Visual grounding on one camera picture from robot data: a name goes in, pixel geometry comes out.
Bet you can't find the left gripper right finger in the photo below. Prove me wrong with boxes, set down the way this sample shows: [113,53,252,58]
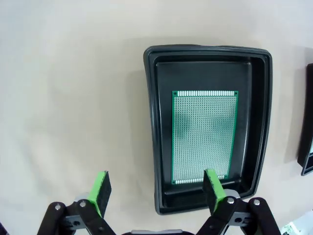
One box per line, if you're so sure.
[195,168,279,235]

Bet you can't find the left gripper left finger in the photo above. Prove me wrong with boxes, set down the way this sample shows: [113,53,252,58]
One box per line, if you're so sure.
[36,170,118,235]

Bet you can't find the green glass plate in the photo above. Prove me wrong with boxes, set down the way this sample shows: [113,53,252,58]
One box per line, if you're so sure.
[171,90,239,185]

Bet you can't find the black ESD tray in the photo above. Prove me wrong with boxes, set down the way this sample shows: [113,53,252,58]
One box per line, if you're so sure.
[143,44,273,216]
[297,63,313,177]

